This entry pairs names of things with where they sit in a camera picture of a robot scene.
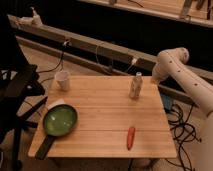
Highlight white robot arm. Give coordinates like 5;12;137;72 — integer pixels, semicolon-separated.
152;47;213;171

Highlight clear plastic bottle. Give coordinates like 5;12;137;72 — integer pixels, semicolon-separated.
129;72;142;99

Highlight white paper cup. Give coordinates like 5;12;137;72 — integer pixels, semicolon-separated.
54;70;70;91

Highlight orange carrot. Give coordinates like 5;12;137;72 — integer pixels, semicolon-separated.
127;127;135;150

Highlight green frying pan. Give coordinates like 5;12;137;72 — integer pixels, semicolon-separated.
35;104;78;160

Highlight blue box on floor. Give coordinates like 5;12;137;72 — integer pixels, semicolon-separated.
161;94;173;110

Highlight black tripod stand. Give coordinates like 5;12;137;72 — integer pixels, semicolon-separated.
0;11;47;171

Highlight black floor cables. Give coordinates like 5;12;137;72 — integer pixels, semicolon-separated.
165;103;209;171

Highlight white device on rail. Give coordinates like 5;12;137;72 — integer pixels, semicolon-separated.
19;7;43;27

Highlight long metal rail beam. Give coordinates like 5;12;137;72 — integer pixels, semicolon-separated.
8;15;213;104

